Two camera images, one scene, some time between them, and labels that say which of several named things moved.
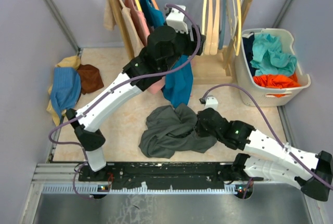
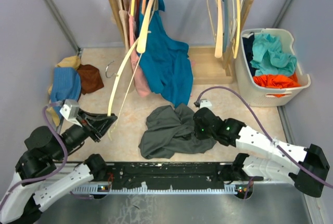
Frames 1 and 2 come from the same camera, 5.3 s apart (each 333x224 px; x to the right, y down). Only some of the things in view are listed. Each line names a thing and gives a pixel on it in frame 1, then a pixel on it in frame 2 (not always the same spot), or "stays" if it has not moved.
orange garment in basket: (277, 81) stays
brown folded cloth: (91, 79) stays
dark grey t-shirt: (168, 130) stays
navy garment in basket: (248, 41) stays
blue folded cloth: (66, 89) stays
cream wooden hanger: (209, 28) → (152, 7)
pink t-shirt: (142, 20) → (141, 73)
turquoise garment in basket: (268, 57) stays
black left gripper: (191, 45) → (101, 123)
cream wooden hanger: (205, 15) → (110, 105)
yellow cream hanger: (239, 18) stays
